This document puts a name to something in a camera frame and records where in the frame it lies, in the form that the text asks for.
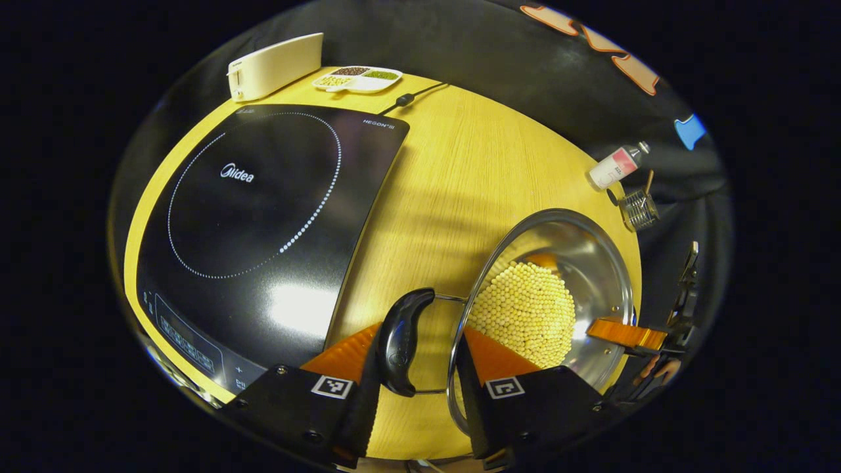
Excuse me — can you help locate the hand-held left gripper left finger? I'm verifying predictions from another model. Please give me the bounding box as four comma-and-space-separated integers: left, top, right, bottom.
220, 322, 383, 470

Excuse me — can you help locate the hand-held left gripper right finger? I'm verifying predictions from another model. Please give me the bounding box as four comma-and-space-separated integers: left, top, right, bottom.
455, 327, 612, 461

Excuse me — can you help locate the steel pot with black handle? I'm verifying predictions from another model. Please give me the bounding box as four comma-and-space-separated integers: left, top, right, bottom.
378, 209, 637, 438

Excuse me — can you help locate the pile of yellow soybeans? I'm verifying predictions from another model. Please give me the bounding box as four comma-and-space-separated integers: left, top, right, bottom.
468, 261, 577, 370

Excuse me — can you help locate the black induction cooktop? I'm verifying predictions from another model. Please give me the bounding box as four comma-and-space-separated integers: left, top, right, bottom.
136, 104, 411, 396

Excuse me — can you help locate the clear glass jar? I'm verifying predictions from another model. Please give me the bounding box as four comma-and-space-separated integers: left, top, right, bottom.
619, 189, 660, 232

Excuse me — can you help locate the pink label bottle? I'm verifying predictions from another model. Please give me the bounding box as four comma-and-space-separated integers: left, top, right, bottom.
588, 141, 651, 191

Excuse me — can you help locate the black backdrop cloth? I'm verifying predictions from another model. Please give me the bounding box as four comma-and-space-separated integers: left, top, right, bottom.
108, 0, 733, 395

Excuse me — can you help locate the white divided bean dish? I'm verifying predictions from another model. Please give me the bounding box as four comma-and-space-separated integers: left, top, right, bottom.
311, 66, 403, 94

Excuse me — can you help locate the white toaster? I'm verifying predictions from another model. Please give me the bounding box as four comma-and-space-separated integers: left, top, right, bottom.
227, 33, 325, 102

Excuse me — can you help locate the black power cable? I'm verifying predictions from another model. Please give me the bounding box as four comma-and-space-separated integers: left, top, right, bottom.
378, 82, 451, 117

